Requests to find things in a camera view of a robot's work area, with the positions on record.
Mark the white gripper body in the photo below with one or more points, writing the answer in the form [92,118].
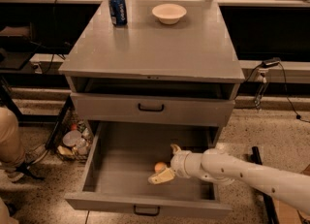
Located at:
[178,164]

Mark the orange fruit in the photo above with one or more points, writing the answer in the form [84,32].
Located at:
[159,166]

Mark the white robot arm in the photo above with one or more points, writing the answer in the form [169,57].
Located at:
[219,167]

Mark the open grey middle drawer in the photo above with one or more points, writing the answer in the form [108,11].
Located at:
[123,157]

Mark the grey drawer cabinet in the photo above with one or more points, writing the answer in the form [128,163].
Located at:
[192,59]

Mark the closed grey top drawer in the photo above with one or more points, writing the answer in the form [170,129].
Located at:
[158,110]

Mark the black metal bar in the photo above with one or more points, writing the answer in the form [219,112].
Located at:
[269,205]

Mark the basket of assorted items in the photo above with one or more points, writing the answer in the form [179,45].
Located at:
[76,143]

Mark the black power adapter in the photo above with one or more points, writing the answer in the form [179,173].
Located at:
[271,62]

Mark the grey sneaker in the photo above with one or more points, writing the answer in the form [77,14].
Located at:
[31,157]

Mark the white bowl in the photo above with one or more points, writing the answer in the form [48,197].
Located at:
[169,14]

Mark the person leg beige trousers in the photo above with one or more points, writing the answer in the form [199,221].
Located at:
[12,152]

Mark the blue soda can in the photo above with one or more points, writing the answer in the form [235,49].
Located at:
[118,12]

